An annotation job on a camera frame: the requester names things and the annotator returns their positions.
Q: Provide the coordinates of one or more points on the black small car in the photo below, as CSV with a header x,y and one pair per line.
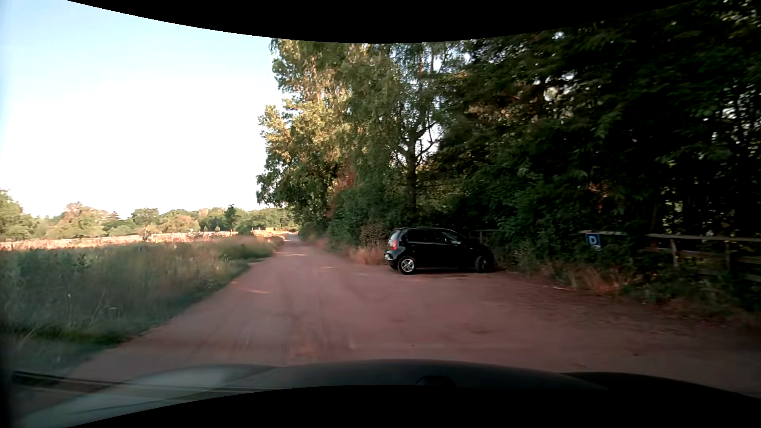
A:
x,y
437,248

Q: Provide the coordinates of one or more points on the reddish dirt road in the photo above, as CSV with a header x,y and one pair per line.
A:
x,y
333,309

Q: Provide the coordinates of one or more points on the car's own bonnet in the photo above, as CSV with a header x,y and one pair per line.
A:
x,y
380,377

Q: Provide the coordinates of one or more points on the wood of tall trees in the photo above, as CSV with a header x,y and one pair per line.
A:
x,y
535,136

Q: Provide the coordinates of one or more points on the blue parking sign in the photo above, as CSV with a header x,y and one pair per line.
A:
x,y
593,240

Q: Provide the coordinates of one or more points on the grass verge with bushes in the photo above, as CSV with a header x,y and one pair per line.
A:
x,y
654,285

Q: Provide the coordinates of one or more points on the tall grass field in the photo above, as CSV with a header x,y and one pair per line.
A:
x,y
101,279

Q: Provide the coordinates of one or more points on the distant row of trees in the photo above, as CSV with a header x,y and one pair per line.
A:
x,y
89,223

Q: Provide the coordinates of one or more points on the wooden rail fence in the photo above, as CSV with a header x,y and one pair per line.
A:
x,y
701,248

